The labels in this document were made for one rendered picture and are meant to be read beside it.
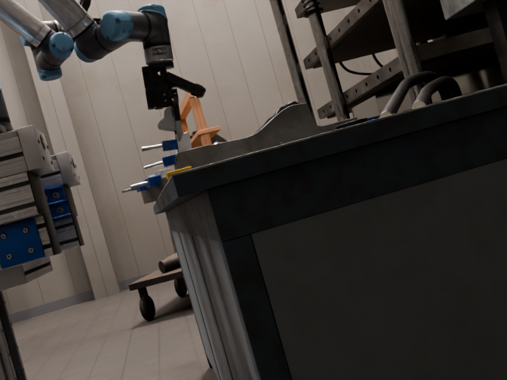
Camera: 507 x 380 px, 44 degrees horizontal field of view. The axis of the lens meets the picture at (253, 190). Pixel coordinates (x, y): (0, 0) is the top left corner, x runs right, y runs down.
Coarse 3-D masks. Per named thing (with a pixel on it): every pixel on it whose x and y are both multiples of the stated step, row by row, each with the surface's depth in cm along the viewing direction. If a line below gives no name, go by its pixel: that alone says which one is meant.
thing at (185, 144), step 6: (186, 138) 168; (162, 144) 167; (168, 144) 167; (174, 144) 167; (180, 144) 167; (186, 144) 168; (144, 150) 168; (162, 150) 170; (168, 150) 167; (180, 150) 168
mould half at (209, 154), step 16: (288, 112) 167; (304, 112) 168; (272, 128) 166; (288, 128) 167; (304, 128) 168; (320, 128) 169; (224, 144) 164; (240, 144) 165; (256, 144) 165; (272, 144) 166; (192, 160) 162; (208, 160) 163
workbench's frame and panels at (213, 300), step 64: (384, 128) 106; (448, 128) 110; (192, 192) 100; (256, 192) 103; (320, 192) 105; (384, 192) 107; (448, 192) 109; (192, 256) 188; (256, 256) 103; (320, 256) 105; (384, 256) 107; (448, 256) 109; (256, 320) 102; (320, 320) 104; (384, 320) 106; (448, 320) 108
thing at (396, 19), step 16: (272, 0) 302; (384, 0) 189; (400, 0) 187; (400, 16) 187; (288, 32) 302; (400, 32) 187; (288, 48) 301; (400, 48) 188; (416, 48) 188; (288, 64) 303; (416, 64) 187; (304, 80) 303; (304, 96) 301; (416, 96) 188
